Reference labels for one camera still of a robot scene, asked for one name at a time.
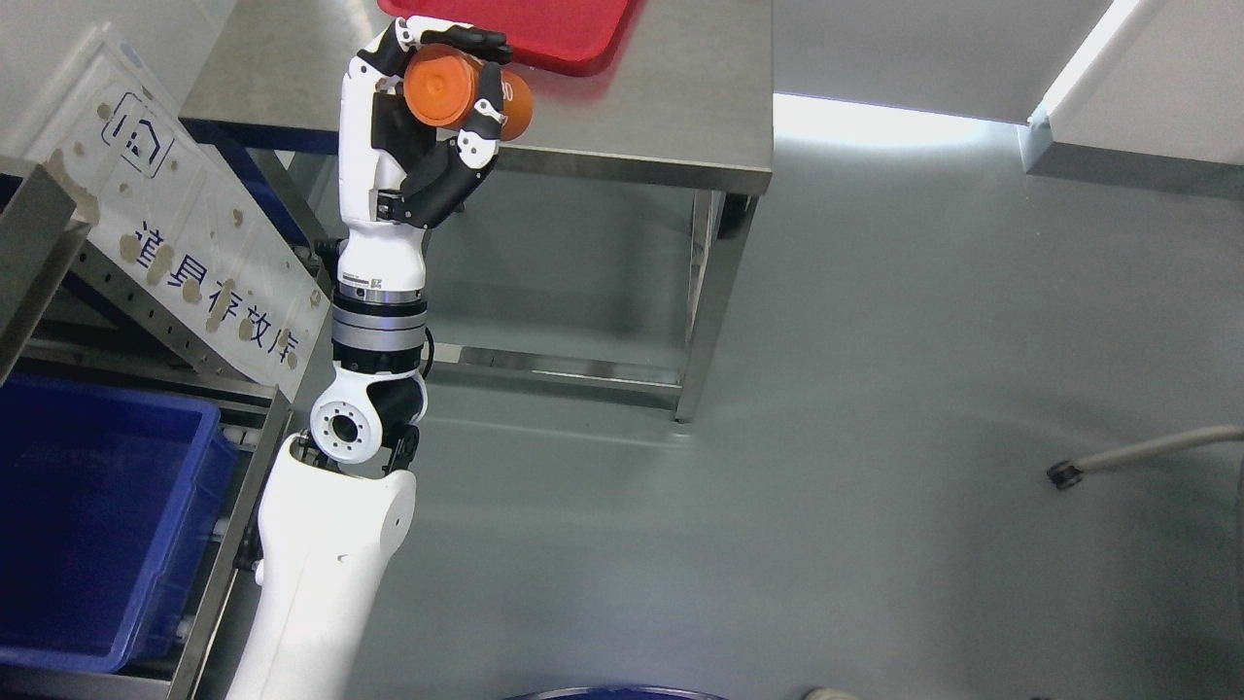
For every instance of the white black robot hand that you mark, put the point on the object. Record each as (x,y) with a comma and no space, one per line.
(396,178)

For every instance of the orange capacitor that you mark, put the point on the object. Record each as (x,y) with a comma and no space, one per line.
(440,85)

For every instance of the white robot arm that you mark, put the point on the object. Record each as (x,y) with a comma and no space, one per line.
(338,503)

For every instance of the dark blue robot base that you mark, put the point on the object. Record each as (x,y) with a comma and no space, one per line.
(618,692)

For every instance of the stainless steel desk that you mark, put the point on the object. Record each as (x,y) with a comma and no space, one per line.
(686,103)

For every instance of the metal shelf rack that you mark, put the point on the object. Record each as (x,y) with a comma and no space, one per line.
(70,312)

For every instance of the red tray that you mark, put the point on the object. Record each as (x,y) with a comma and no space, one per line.
(571,38)

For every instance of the white sign with characters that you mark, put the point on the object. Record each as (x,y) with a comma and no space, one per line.
(174,218)

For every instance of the blue bin lower far right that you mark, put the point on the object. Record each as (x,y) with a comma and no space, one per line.
(109,496)

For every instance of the grey caster leg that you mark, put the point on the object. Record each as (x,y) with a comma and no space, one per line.
(1065,474)

